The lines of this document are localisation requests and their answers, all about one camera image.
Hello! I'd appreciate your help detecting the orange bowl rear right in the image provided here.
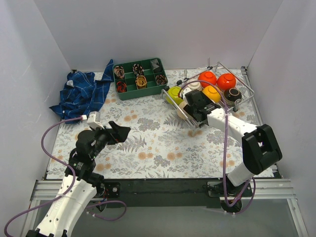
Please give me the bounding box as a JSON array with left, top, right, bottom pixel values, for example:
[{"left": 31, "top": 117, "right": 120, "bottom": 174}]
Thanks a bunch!
[{"left": 217, "top": 73, "right": 236, "bottom": 91}]

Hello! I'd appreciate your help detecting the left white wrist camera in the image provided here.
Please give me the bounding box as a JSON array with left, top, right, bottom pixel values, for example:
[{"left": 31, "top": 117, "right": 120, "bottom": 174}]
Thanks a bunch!
[{"left": 87, "top": 111, "right": 104, "bottom": 130}]

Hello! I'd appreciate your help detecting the brown patterned white bowl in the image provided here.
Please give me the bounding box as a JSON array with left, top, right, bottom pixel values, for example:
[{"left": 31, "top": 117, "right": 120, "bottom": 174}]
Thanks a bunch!
[{"left": 184, "top": 79, "right": 203, "bottom": 91}]

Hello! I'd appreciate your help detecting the blue plaid cloth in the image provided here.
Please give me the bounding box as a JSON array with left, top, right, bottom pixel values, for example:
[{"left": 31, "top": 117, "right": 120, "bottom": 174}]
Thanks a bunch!
[{"left": 49, "top": 59, "right": 114, "bottom": 124}]

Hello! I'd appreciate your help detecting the black brown bowl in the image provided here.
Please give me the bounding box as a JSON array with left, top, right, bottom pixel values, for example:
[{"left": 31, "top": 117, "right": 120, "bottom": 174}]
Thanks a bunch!
[{"left": 224, "top": 87, "right": 242, "bottom": 107}]

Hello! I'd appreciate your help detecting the brown ties bottom right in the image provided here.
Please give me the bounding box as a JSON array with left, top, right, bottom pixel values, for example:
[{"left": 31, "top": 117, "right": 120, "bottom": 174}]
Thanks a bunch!
[{"left": 155, "top": 75, "right": 167, "bottom": 85}]

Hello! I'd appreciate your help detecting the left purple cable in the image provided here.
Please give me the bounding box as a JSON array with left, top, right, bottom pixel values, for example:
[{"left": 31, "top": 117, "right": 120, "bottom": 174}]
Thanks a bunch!
[{"left": 4, "top": 115, "right": 127, "bottom": 235}]

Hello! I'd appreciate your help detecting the hair ties top middle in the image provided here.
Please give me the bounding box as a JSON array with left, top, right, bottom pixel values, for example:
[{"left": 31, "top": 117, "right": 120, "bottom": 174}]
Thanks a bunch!
[{"left": 132, "top": 63, "right": 145, "bottom": 76}]

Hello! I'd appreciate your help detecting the purple cable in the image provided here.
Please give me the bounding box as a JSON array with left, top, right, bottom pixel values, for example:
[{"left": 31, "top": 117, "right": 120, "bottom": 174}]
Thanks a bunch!
[
  {"left": 181, "top": 80, "right": 256, "bottom": 215},
  {"left": 4, "top": 115, "right": 127, "bottom": 235}
]

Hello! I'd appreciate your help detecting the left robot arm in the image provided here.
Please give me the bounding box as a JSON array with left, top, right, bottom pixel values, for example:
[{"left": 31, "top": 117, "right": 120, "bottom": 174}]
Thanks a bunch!
[{"left": 26, "top": 121, "right": 131, "bottom": 237}]

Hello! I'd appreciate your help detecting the orange bowl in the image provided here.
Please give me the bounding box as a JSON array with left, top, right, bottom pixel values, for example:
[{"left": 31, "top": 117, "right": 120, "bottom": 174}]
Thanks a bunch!
[
  {"left": 198, "top": 71, "right": 217, "bottom": 88},
  {"left": 217, "top": 73, "right": 236, "bottom": 91}
]

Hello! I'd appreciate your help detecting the green compartment tray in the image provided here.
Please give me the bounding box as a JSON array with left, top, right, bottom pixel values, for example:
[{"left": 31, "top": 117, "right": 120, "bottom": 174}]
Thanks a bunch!
[{"left": 113, "top": 58, "right": 168, "bottom": 101}]

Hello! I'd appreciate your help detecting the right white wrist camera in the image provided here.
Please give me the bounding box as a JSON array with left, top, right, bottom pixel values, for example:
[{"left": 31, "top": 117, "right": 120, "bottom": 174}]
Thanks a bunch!
[{"left": 180, "top": 87, "right": 192, "bottom": 100}]

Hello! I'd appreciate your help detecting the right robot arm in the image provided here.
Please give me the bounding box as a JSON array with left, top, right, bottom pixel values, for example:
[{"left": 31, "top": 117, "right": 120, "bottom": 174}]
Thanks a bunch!
[{"left": 184, "top": 90, "right": 282, "bottom": 196}]

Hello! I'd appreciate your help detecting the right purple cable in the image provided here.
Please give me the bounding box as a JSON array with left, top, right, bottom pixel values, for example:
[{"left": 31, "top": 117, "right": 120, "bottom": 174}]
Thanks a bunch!
[{"left": 181, "top": 80, "right": 256, "bottom": 215}]

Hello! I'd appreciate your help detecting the orange bowl rear left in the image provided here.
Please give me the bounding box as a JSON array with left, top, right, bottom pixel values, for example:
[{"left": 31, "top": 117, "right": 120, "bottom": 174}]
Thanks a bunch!
[{"left": 198, "top": 71, "right": 217, "bottom": 88}]

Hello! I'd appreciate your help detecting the red black ties bottom left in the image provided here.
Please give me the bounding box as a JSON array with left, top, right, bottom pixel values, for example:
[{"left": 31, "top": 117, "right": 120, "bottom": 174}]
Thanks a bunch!
[{"left": 117, "top": 81, "right": 127, "bottom": 93}]

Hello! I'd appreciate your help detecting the yellow bowl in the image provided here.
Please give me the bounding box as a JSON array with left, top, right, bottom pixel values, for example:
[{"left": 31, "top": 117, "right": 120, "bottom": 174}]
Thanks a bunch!
[{"left": 202, "top": 85, "right": 221, "bottom": 103}]

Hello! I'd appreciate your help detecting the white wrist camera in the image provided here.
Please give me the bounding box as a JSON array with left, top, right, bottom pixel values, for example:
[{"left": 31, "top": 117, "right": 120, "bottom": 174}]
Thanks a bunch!
[
  {"left": 87, "top": 111, "right": 104, "bottom": 130},
  {"left": 180, "top": 87, "right": 192, "bottom": 100}
]

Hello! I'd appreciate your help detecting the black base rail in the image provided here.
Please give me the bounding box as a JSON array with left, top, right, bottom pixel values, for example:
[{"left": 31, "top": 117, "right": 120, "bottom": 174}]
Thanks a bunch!
[{"left": 98, "top": 178, "right": 256, "bottom": 213}]

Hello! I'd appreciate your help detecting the metal dish rack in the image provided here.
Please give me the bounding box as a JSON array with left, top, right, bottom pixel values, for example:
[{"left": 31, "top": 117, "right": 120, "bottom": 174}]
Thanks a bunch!
[{"left": 161, "top": 62, "right": 254, "bottom": 129}]

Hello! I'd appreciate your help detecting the beige bowl with drawing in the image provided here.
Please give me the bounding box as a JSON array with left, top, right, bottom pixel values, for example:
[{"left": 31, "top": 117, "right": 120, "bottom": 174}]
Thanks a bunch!
[{"left": 177, "top": 101, "right": 192, "bottom": 120}]

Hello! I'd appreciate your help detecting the lime green bowl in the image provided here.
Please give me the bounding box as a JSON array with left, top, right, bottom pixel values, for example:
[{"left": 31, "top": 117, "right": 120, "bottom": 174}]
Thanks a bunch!
[{"left": 166, "top": 86, "right": 183, "bottom": 105}]

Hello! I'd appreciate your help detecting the yellow ties bottom middle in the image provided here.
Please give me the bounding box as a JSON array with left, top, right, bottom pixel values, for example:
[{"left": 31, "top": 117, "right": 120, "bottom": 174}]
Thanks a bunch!
[{"left": 135, "top": 75, "right": 147, "bottom": 89}]

